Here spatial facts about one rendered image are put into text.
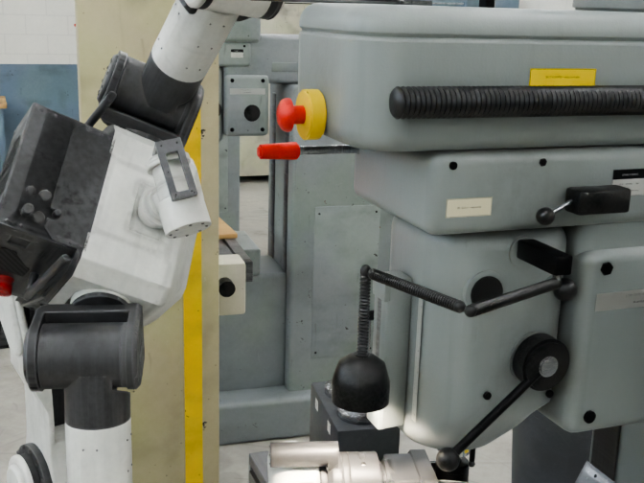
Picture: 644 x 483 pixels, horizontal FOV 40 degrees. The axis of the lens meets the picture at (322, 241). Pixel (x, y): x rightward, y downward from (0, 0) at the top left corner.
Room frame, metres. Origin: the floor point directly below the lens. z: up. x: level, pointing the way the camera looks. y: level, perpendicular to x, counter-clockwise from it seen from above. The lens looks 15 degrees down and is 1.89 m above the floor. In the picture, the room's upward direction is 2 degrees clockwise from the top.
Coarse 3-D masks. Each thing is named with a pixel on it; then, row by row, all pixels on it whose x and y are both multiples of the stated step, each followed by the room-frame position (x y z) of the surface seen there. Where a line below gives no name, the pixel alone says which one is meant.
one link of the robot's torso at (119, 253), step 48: (48, 144) 1.25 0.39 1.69; (96, 144) 1.29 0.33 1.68; (144, 144) 1.33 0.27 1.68; (0, 192) 1.21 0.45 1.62; (48, 192) 1.20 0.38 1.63; (96, 192) 1.24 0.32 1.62; (144, 192) 1.29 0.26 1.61; (0, 240) 1.18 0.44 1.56; (48, 240) 1.16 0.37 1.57; (96, 240) 1.20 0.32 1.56; (144, 240) 1.24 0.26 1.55; (192, 240) 1.32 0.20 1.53; (0, 288) 1.25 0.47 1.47; (48, 288) 1.23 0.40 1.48; (96, 288) 1.19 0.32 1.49; (144, 288) 1.21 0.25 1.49
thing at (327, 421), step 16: (320, 384) 1.66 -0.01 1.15; (320, 400) 1.59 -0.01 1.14; (320, 416) 1.58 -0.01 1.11; (336, 416) 1.52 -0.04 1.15; (352, 416) 1.49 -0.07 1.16; (320, 432) 1.58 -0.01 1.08; (336, 432) 1.46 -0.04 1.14; (352, 432) 1.47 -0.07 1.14; (368, 432) 1.47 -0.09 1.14; (384, 432) 1.48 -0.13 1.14; (352, 448) 1.47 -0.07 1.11; (368, 448) 1.47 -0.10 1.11; (384, 448) 1.48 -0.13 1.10
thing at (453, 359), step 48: (432, 240) 1.06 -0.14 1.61; (480, 240) 1.05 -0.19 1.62; (432, 288) 1.06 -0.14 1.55; (480, 288) 1.04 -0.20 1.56; (432, 336) 1.06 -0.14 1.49; (480, 336) 1.05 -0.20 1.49; (528, 336) 1.07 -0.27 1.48; (432, 384) 1.05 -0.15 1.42; (480, 384) 1.05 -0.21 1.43; (432, 432) 1.06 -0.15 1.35
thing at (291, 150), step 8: (264, 144) 1.15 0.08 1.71; (272, 144) 1.15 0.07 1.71; (280, 144) 1.15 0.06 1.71; (288, 144) 1.16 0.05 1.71; (296, 144) 1.16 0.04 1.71; (264, 152) 1.14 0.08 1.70; (272, 152) 1.14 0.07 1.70; (280, 152) 1.15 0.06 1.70; (288, 152) 1.15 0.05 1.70; (296, 152) 1.15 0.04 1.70; (304, 152) 1.16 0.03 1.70; (312, 152) 1.17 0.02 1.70; (320, 152) 1.17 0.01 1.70; (328, 152) 1.18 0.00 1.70; (336, 152) 1.18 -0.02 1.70; (344, 152) 1.19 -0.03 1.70; (352, 152) 1.19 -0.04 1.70
